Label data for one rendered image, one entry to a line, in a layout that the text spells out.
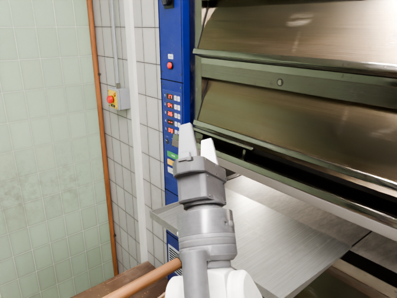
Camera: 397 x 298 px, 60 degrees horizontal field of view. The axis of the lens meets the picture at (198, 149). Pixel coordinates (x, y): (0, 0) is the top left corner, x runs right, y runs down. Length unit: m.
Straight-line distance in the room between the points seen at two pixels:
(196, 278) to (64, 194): 1.75
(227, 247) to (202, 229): 0.04
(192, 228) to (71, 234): 1.84
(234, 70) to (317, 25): 0.32
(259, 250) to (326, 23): 0.65
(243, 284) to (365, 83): 0.60
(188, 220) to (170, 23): 1.00
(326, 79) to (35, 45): 1.44
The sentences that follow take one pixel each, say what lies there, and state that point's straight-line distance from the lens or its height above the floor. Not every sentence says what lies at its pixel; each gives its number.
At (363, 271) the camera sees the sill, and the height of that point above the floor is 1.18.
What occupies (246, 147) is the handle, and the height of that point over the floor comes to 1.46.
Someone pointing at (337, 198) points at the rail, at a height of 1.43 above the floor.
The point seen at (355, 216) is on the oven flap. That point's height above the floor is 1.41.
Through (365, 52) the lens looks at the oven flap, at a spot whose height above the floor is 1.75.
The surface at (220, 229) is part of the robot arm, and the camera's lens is 0.52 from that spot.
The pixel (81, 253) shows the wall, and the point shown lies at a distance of 2.42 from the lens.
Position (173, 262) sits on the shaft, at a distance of 0.99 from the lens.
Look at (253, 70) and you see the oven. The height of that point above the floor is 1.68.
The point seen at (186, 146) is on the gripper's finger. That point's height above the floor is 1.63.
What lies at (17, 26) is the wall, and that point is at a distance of 1.95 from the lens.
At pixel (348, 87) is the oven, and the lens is 0.96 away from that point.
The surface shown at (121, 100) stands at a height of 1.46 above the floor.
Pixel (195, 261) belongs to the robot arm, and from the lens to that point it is 0.49.
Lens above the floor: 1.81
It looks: 20 degrees down
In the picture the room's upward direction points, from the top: straight up
